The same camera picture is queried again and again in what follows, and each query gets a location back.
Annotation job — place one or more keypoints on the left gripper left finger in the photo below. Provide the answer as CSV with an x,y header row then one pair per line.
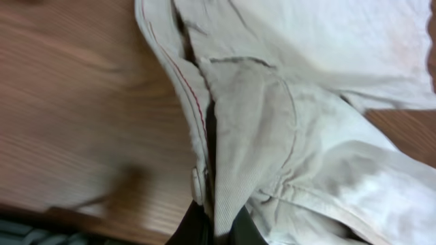
x,y
194,228

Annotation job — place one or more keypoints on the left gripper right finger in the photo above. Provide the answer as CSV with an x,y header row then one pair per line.
x,y
244,231

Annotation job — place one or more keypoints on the beige cotton shorts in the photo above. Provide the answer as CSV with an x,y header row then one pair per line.
x,y
275,93

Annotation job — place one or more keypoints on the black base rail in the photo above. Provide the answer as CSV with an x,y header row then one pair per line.
x,y
13,233

